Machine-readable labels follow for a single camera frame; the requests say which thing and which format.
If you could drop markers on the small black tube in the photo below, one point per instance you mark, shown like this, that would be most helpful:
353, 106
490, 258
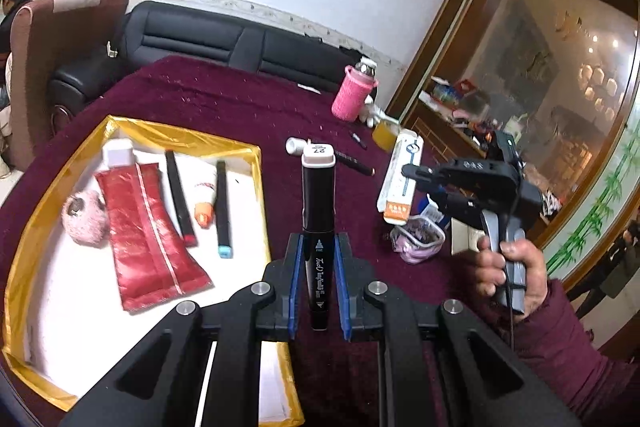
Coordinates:
358, 140

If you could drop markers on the person's right hand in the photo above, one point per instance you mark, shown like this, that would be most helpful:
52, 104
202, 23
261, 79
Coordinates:
530, 267

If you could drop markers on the maroon tablecloth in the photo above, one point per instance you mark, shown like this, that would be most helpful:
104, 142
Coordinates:
210, 97

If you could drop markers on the pink knitted sleeve bottle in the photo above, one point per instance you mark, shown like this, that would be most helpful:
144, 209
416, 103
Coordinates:
352, 94

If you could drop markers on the small white box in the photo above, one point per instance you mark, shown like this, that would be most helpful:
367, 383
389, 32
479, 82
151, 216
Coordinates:
119, 153

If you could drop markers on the red foil packet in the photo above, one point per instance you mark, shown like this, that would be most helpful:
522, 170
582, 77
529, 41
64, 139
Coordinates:
145, 237

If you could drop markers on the small bottle with orange cap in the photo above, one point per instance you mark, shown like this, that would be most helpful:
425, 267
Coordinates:
204, 204

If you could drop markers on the black marker with red cap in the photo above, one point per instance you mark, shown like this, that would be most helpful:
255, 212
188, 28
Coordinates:
179, 197

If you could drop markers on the large white medicine box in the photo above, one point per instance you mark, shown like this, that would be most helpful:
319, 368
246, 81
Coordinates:
465, 239

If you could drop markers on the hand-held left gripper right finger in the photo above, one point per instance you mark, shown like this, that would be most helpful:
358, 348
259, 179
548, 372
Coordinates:
342, 287

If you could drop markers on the white orange box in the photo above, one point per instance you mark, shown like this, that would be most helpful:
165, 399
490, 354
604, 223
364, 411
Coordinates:
400, 177

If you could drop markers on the clutter on cabinet counter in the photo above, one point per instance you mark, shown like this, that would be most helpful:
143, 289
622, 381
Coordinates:
480, 127

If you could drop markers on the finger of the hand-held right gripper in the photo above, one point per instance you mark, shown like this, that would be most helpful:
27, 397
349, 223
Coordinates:
450, 207
435, 174

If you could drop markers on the brown armchair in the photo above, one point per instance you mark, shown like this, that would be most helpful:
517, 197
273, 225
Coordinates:
55, 57

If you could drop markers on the pink fluffy pompom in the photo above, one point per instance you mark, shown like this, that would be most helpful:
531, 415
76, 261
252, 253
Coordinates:
86, 219

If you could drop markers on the black marker with white cap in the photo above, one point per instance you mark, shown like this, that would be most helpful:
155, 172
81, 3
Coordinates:
318, 217
345, 159

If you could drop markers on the black leather sofa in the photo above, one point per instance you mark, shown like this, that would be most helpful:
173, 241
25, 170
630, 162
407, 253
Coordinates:
200, 42

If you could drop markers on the person's right forearm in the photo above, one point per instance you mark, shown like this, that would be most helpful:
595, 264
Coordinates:
570, 357

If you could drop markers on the pink zipper pouch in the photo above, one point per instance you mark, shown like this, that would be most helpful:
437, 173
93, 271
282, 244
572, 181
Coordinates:
417, 239

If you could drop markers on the wooden cabinet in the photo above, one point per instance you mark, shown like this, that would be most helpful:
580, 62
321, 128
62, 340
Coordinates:
525, 57

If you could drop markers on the white plush toy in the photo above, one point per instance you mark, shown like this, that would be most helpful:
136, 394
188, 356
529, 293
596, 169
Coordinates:
376, 114

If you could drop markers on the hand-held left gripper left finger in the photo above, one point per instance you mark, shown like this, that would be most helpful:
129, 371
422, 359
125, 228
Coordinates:
296, 277

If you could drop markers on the yellow-rimmed white tray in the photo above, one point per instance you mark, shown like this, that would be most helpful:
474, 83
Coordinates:
75, 307

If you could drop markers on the black marker with blue cap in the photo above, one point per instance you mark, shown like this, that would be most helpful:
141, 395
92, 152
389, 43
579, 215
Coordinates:
223, 207

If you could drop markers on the bamboo wall decoration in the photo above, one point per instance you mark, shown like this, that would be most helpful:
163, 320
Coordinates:
600, 207

